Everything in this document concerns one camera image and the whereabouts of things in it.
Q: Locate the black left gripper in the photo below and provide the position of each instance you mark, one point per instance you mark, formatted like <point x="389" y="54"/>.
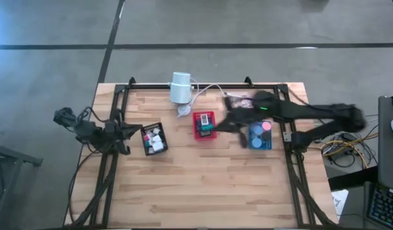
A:
<point x="113" y="134"/>

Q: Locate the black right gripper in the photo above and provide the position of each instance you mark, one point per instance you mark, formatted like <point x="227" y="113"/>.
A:
<point x="250" y="110"/>

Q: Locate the pink and white charger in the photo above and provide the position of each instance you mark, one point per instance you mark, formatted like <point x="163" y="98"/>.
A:
<point x="146" y="138"/>

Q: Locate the teal charger with USB ports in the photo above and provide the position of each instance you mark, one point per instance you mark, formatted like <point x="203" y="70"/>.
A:
<point x="147" y="144"/>

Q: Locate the light blue sand timer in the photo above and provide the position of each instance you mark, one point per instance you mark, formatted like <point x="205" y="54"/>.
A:
<point x="257" y="129"/>

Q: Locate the small white black-faced charger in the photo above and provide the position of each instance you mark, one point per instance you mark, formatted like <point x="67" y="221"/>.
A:
<point x="150" y="150"/>

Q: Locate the large white black-faced charger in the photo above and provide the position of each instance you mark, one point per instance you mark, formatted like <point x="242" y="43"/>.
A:
<point x="156" y="130"/>

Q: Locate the pink sand timer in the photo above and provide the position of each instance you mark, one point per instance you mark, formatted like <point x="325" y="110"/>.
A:
<point x="266" y="125"/>

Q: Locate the white square wall charger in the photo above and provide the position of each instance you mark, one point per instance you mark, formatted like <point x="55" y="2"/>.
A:
<point x="158" y="146"/>

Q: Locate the teal digital clock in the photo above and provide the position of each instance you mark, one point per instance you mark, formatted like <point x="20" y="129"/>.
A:
<point x="206" y="128"/>

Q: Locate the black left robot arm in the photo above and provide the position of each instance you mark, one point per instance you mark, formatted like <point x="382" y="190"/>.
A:
<point x="84" y="129"/>

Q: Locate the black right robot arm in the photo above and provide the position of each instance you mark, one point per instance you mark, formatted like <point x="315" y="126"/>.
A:
<point x="311" y="110"/>

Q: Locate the blue plastic basket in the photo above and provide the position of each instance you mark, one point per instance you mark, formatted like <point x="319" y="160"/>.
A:
<point x="263" y="147"/>

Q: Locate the black plastic basket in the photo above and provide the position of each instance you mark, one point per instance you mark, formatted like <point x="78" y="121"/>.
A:
<point x="164" y="126"/>

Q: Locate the red plastic basket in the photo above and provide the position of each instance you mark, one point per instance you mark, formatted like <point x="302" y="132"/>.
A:
<point x="196" y="115"/>

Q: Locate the white cylindrical lamp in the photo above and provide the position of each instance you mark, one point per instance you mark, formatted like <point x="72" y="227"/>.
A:
<point x="180" y="87"/>

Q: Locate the grey metal stand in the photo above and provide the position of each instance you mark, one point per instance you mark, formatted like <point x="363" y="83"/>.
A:
<point x="17" y="156"/>

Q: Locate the black beam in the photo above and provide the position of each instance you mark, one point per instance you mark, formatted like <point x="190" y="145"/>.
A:
<point x="352" y="179"/>

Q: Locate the white paper sheet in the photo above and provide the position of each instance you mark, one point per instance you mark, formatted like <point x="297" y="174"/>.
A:
<point x="340" y="201"/>

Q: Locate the dark grey side desk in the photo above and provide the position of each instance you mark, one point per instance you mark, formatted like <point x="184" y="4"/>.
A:
<point x="386" y="153"/>

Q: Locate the backlit black keyboard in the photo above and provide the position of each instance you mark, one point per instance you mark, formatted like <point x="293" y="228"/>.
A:
<point x="386" y="207"/>

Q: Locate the black metal table frame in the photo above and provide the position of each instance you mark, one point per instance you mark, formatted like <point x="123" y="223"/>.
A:
<point x="151" y="86"/>

